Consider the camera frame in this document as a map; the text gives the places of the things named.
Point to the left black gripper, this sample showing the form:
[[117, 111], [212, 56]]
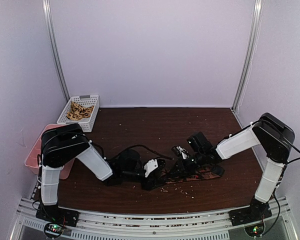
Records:
[[149, 185]]

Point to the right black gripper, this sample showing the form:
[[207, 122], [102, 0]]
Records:
[[182, 169]]

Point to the dark red patterned tie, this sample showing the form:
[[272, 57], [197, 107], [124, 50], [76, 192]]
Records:
[[205, 172]]

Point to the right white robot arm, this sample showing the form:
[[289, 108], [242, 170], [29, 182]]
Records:
[[268, 132]]

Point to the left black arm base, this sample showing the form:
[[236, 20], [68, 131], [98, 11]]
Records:
[[57, 215]]

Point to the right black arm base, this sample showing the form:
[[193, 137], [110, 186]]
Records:
[[256, 211]]

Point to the white perforated plastic basket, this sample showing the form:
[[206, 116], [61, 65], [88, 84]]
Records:
[[86, 124]]

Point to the leopard print tie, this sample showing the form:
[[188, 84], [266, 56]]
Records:
[[78, 112]]

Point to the pink divided plastic box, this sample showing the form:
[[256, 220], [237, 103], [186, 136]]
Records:
[[32, 163]]

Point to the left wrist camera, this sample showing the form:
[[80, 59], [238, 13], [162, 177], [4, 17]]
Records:
[[153, 165]]

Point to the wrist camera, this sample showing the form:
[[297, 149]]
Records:
[[180, 152], [153, 165]]

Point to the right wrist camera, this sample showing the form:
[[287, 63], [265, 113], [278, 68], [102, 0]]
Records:
[[180, 152]]

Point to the aluminium front rail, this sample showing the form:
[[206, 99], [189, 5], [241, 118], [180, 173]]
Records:
[[207, 225]]

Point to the right aluminium frame post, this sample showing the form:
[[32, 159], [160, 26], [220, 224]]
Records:
[[254, 31]]

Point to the aluminium frame post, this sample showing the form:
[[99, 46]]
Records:
[[254, 31], [54, 48]]

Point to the left aluminium frame post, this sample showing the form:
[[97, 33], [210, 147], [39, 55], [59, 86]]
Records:
[[54, 48]]

